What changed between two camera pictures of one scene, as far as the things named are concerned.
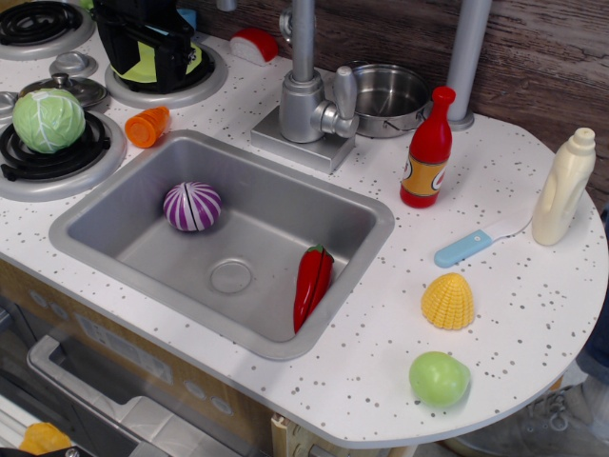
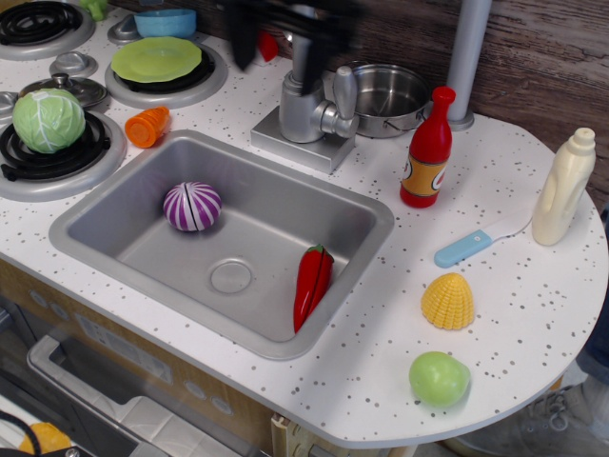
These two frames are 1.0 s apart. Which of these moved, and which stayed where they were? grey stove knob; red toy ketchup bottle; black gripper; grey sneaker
Moved: black gripper
Stayed: grey sneaker; grey stove knob; red toy ketchup bottle
